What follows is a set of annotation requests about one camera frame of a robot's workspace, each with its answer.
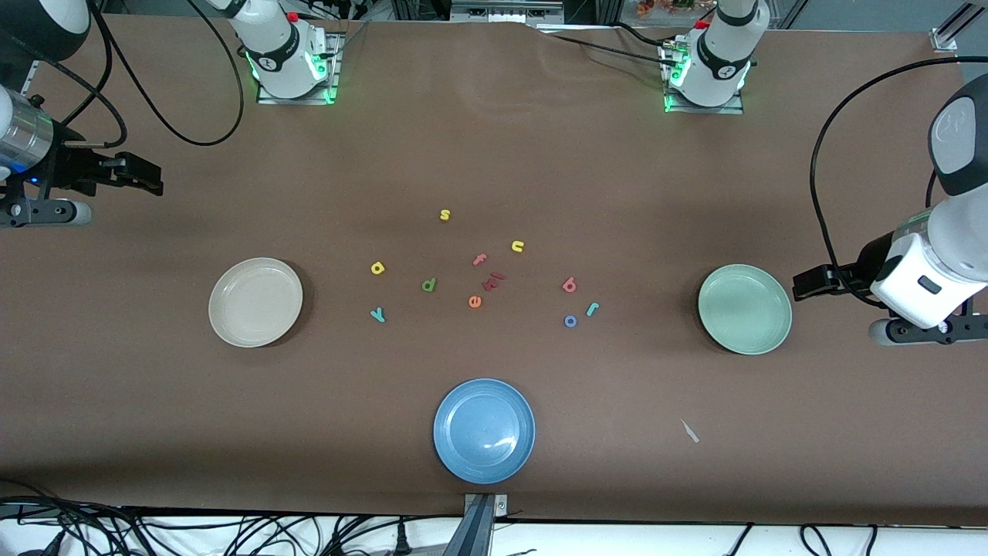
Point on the teal foam letter y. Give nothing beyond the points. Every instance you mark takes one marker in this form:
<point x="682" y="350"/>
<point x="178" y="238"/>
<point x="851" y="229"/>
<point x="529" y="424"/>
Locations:
<point x="377" y="315"/>

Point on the white paper scrap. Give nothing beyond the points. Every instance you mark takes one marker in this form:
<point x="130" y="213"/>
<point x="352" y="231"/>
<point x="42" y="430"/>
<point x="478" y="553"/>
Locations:
<point x="689" y="431"/>

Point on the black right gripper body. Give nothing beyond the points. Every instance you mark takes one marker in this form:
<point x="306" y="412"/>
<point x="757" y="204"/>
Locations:
<point x="71" y="164"/>

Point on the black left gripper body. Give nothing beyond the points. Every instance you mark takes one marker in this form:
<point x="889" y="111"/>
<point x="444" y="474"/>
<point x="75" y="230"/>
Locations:
<point x="871" y="259"/>

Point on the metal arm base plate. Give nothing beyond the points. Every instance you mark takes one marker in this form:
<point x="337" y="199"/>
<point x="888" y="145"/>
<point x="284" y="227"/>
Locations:
<point x="297" y="100"/>
<point x="702" y="110"/>

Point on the green plate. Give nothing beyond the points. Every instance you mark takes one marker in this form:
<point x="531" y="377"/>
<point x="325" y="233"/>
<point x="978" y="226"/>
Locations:
<point x="745" y="309"/>

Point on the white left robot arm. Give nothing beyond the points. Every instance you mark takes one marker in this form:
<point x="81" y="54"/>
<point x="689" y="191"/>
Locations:
<point x="722" y="62"/>

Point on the orange flower decoration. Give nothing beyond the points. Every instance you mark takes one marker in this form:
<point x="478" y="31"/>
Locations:
<point x="664" y="6"/>

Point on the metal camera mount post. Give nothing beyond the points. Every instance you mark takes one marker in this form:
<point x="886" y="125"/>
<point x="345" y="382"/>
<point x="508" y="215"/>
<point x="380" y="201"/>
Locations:
<point x="478" y="525"/>

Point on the beige plate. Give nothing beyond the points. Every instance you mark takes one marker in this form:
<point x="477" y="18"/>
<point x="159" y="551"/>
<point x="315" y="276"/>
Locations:
<point x="255" y="302"/>

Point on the aluminium frame rail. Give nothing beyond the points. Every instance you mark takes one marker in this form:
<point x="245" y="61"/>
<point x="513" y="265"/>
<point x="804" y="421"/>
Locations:
<point x="31" y="77"/>

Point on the grey metal box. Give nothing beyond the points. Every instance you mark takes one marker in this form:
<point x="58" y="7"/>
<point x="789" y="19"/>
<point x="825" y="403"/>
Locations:
<point x="502" y="9"/>

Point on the brown paper table cover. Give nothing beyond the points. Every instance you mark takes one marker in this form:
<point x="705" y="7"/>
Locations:
<point x="494" y="154"/>

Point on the blue plate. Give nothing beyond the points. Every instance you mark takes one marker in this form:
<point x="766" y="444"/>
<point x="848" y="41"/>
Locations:
<point x="484" y="431"/>

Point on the black power plug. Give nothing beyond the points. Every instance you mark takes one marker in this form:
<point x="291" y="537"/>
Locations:
<point x="402" y="540"/>

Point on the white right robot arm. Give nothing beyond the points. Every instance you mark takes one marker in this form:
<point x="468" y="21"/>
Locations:
<point x="278" y="54"/>

